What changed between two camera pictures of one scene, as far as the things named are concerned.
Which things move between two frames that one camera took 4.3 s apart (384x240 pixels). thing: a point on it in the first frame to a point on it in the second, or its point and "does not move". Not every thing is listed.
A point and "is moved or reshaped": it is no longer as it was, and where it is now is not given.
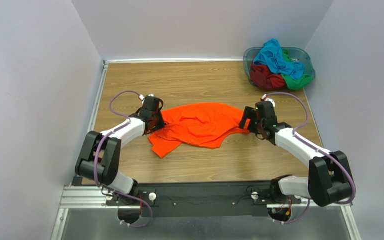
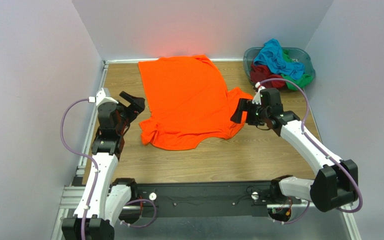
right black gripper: (248, 119) to (247, 113)
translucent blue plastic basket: (301, 55) does not move
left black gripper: (157, 121) to (131, 107)
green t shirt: (293, 84) does not move
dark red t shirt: (261, 77) does not move
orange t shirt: (203, 125) is moved or reshaped
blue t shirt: (272, 54) does not move
